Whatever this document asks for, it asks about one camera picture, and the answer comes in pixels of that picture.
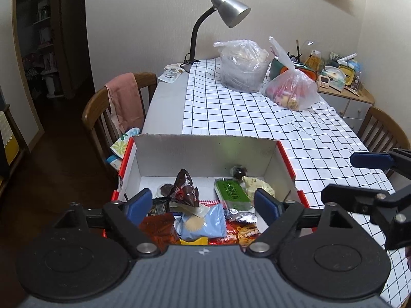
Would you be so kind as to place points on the wooden chair with black seat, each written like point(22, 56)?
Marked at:
point(380, 128)

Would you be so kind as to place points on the white checked tablecloth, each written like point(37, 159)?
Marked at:
point(240, 115)

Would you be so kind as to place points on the green snack packet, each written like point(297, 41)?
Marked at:
point(232, 194)

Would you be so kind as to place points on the red snack packet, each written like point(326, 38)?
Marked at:
point(244, 232)

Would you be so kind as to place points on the maroon snack packet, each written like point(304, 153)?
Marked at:
point(159, 229)

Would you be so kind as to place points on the pale green tissue box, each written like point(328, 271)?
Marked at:
point(334, 78)

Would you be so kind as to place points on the silver desk lamp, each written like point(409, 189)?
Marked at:
point(231, 8)

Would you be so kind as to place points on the white drawer cabinet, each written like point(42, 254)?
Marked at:
point(356, 106)

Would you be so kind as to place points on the pink plastic bag of food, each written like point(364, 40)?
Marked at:
point(292, 91)

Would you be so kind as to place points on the wooden armchair with yellow cushions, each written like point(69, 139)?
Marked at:
point(11, 144)

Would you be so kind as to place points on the white tube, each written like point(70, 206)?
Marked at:
point(346, 58)

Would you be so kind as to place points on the black and gold snack packet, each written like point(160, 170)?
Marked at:
point(159, 207)

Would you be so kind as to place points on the pink towel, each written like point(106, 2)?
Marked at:
point(125, 102)

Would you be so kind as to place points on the floral cloth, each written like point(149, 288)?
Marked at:
point(123, 144)

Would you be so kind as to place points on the thin dark brush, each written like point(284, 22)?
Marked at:
point(298, 50)

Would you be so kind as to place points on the clear plastic bag with bowl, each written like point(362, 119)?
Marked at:
point(244, 67)

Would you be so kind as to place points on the pale yellow snack packet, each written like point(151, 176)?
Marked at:
point(257, 184)

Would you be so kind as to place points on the yellow box with slot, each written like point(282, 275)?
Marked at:
point(348, 75)

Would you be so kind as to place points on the wooden chair with curved back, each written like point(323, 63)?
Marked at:
point(93, 112)

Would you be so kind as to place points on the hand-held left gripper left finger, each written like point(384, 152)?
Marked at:
point(138, 205)

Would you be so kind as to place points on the clear packet with dark cookie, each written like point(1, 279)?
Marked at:
point(165, 190)

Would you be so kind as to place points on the white kitchen timer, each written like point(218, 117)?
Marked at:
point(323, 81)

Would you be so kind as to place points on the orange folding basket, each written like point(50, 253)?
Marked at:
point(306, 70)

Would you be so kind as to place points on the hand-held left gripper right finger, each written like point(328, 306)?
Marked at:
point(266, 205)

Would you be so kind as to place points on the dark brown triangular snack packet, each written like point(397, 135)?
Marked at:
point(184, 189)

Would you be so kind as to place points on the red and white cardboard box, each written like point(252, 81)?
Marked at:
point(205, 154)

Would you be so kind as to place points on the dark round candy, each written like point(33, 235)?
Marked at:
point(239, 171)

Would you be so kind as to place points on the dark wooden bookcase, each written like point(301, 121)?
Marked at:
point(41, 32)

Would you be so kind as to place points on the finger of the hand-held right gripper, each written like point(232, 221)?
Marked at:
point(369, 159)
point(350, 197)

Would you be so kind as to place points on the light blue sunburst snack packet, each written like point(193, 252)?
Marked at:
point(202, 223)

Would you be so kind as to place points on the light blue container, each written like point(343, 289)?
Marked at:
point(356, 65)

